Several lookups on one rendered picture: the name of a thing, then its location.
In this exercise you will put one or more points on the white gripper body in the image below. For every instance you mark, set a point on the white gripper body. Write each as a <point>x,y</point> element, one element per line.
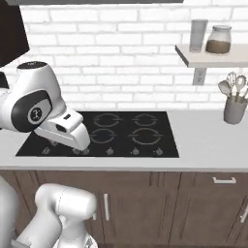
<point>69,134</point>

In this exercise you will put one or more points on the grey canister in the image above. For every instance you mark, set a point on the grey canister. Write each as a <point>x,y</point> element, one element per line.
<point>198,35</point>

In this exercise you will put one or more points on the glass jar with brown contents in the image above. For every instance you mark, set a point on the glass jar with brown contents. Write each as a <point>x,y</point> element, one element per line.
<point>219,40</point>

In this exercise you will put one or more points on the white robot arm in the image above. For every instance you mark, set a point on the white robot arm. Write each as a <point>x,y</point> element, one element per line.
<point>38,84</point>

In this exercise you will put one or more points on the black hob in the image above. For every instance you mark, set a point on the black hob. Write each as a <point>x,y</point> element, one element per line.
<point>135,132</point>

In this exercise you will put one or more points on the grey range hood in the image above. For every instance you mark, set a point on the grey range hood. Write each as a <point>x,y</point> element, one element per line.
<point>97,2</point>

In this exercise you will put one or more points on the grey slotted spoon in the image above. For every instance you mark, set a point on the grey slotted spoon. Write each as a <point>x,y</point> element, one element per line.
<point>231,78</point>

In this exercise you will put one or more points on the brown cupboard door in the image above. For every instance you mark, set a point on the brown cupboard door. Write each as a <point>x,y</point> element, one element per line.
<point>206,223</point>
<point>139,206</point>
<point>29,179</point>

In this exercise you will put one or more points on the grey spatula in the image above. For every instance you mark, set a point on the grey spatula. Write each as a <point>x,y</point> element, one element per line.
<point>224,87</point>

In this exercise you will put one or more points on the brown drawer front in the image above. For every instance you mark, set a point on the brown drawer front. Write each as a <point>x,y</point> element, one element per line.
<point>210,187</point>

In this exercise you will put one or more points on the dark hob knob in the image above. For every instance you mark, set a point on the dark hob knob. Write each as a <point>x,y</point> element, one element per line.
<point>158,151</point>
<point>46,150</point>
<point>110,151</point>
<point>135,151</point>

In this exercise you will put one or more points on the grey wall socket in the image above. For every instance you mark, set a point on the grey wall socket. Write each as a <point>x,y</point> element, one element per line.
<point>199,77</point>

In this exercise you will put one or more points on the grey round spoon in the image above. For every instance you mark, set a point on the grey round spoon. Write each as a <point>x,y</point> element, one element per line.
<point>240,82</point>

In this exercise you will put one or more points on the grey utensil pot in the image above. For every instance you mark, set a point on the grey utensil pot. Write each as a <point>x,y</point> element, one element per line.
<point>234,111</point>

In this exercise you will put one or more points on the pale wall shelf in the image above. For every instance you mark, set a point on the pale wall shelf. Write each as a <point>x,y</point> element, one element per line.
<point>213,58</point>

